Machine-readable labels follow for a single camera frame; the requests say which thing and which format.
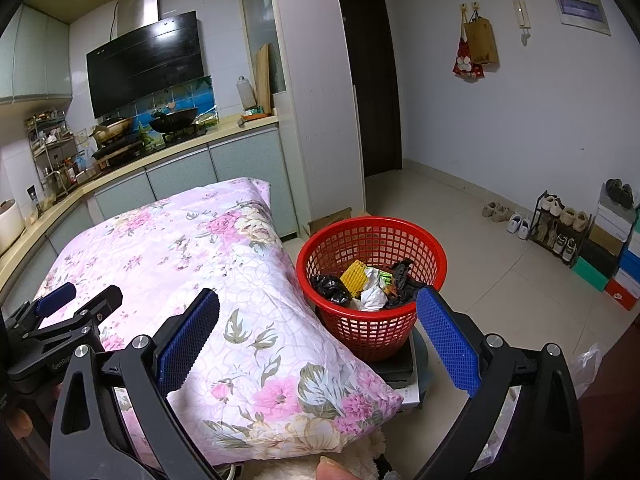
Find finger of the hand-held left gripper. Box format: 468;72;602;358
20;282;77;333
25;285;123;351

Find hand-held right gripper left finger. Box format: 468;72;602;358
50;287;221;480

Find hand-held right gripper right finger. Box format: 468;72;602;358
415;286;586;480

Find red plastic mesh basket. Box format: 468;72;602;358
296;216;448;362

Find white knotted plastic bag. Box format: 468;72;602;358
350;267;388;311

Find yellow ribbed foam pad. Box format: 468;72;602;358
340;260;367;297

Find shiny black plastic bag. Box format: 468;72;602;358
310;274;351;306

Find person's right hand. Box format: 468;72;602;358
316;455;353;480

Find white box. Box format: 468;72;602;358
395;335;432;413

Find white rice cooker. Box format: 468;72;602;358
0;200;26;256

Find pink floral blanket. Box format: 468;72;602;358
35;177;405;463

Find white fleece garment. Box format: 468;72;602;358
255;430;396;480

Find thin clear plastic bag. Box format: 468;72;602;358
572;342;606;398

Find metal kitchen rack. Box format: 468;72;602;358
25;112;98;201

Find pale green lower cabinets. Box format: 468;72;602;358
0;127;296;311

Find pale green cabinets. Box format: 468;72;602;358
0;127;296;311
0;2;75;106

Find black shoe rack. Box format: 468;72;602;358
530;190;591;263

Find black gas stove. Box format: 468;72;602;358
92;125;210;166

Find group of assorted shoes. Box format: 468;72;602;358
534;195;590;261

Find cardboard box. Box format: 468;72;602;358
301;207;356;238

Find golden frying pan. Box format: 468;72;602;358
90;117;136;143

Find stack of shoe boxes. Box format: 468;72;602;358
570;195;640;313

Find black wok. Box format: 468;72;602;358
149;107;200;134

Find beige kitchen countertop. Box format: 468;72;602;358
0;115;280;271

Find blue scenic backsplash panel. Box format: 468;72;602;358
132;76;220;133

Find pale green upper cabinets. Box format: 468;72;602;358
0;2;75;106

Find black range hood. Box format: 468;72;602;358
86;0;207;120

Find white plastic bottle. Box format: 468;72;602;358
236;76;256;110

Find dark wooden door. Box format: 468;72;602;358
334;0;403;178

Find wooden cutting board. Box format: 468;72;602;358
255;42;273;115

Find red hanging pouch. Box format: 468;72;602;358
452;35;487;80

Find brown paper bag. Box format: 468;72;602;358
462;10;499;72

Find frosted glass panel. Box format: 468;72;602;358
237;0;287;96

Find white intercom phone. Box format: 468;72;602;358
512;0;532;45

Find white electrical panel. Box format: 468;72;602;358
551;0;612;37

